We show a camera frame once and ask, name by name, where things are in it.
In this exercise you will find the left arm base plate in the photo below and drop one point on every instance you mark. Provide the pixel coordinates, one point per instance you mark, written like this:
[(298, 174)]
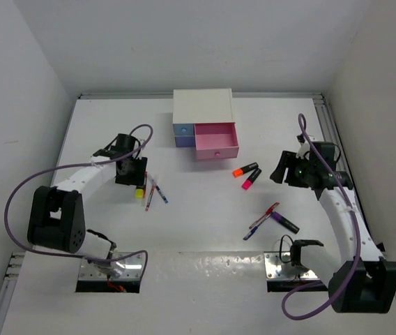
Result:
[(127, 269)]

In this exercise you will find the aluminium frame rail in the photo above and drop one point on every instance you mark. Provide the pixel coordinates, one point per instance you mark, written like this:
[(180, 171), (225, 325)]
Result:
[(330, 134)]

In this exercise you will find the light blue drawer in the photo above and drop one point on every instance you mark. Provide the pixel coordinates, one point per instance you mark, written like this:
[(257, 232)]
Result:
[(184, 129)]

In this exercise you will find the pink pen refill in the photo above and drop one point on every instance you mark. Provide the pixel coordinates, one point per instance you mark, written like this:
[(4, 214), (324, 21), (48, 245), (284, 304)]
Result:
[(150, 196)]

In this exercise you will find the red gel pen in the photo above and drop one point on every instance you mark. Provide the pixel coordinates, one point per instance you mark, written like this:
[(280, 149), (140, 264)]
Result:
[(265, 215)]

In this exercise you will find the pink drawer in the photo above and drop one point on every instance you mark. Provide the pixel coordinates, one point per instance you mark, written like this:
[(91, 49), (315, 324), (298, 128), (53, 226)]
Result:
[(216, 141)]

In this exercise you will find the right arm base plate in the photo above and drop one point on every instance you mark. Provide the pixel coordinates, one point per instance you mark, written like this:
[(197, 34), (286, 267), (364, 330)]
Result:
[(278, 268)]

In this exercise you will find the red pen refill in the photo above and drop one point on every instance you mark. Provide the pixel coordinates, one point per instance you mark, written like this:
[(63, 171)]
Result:
[(145, 185)]

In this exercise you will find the blue pen refill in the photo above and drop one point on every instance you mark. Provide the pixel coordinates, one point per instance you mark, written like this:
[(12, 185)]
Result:
[(159, 190)]

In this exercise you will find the orange highlighter marker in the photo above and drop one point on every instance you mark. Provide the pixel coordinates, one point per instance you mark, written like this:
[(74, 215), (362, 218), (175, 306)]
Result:
[(245, 169)]

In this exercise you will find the white drawer cabinet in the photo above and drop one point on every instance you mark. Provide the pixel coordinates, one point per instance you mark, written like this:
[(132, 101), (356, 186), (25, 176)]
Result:
[(202, 106)]

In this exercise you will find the blue gel pen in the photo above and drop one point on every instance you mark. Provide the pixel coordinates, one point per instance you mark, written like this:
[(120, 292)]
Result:
[(254, 229)]

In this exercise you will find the purple highlighter marker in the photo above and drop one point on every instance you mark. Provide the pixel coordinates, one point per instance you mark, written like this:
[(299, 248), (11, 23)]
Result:
[(284, 222)]

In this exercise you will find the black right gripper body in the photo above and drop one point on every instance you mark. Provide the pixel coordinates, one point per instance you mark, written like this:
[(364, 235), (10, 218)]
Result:
[(298, 167)]

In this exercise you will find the white front shelf board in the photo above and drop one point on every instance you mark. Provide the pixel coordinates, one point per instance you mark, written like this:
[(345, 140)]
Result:
[(181, 293)]

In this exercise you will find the pink highlighter marker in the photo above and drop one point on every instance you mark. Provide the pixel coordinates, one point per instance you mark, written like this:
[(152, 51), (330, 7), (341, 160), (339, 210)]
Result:
[(251, 179)]

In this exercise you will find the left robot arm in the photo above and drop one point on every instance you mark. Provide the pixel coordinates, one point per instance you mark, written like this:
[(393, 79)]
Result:
[(57, 220)]

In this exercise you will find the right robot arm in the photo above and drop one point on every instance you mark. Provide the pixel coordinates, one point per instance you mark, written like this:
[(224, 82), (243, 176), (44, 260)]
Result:
[(361, 279)]

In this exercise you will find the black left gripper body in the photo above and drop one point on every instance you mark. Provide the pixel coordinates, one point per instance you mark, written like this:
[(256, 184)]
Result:
[(134, 172)]

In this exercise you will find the yellow highlighter marker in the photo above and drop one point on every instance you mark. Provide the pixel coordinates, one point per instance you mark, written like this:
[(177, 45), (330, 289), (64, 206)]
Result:
[(139, 192)]

